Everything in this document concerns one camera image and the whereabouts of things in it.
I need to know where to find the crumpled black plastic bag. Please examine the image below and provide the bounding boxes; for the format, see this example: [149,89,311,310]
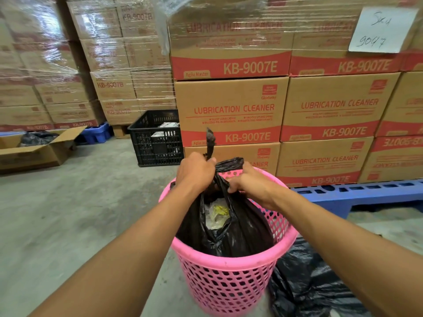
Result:
[267,237,372,317]

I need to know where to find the black plastic crate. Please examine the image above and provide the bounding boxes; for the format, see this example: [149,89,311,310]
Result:
[128,109,184,167]

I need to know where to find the stack of red-labelled cardboard boxes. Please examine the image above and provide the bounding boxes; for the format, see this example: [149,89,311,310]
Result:
[167,0,423,188]

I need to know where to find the person's left forearm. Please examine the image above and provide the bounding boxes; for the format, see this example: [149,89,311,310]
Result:
[28,181,207,317]

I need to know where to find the pink perforated plastic basket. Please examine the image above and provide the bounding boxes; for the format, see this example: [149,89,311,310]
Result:
[159,168,299,317]

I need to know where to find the wooden pallet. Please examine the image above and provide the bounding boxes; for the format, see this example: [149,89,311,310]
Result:
[112,124,132,139]

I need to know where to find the white packets in crate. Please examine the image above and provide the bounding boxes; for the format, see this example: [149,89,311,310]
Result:
[150,122,180,138]

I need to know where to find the white paper note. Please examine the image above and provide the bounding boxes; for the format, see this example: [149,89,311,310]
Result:
[348,6,419,54]

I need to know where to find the open cardboard box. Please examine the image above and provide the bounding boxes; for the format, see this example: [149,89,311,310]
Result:
[0,126,87,171]

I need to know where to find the dark plastic bag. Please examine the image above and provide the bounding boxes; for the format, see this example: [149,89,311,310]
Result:
[20,131,60,147]

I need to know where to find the person's right hand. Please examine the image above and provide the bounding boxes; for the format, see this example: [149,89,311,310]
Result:
[227,161,284,211]

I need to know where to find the black plastic garbage bag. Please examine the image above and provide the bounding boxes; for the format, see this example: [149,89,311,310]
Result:
[169,128,275,258]

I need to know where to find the small blue plastic pallet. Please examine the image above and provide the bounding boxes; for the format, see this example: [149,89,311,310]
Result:
[79,122,112,144]

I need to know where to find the person's left hand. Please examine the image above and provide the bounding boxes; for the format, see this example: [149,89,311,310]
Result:
[175,152,217,196]

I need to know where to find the white and yellow plastic waste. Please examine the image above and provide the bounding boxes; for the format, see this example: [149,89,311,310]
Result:
[204,198,231,231]

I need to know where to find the person's right forearm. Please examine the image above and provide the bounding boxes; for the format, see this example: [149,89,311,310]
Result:
[266,188,423,317]

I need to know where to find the stack of wrapped cardboard boxes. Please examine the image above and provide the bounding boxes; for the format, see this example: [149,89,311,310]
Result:
[65,0,178,126]
[0,0,101,133]

